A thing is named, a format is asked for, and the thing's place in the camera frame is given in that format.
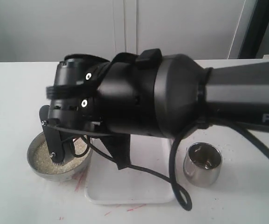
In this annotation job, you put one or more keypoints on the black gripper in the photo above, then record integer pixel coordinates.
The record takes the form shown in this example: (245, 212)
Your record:
(120, 97)

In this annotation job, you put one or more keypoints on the white rectangular tray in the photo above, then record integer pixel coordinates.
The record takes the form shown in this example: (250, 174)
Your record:
(105, 184)

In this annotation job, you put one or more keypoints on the steel bowl of rice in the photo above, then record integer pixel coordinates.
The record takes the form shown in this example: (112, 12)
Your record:
(41, 163)

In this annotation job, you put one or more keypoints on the white cabinet doors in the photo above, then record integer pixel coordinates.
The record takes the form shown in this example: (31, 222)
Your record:
(47, 30)

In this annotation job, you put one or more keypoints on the dark vertical post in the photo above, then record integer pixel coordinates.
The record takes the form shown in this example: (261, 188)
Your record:
(256, 30)

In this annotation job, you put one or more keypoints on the small steel cup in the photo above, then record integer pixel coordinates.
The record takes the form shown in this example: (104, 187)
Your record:
(202, 164)

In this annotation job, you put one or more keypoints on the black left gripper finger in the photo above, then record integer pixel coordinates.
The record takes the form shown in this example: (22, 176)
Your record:
(53, 138)

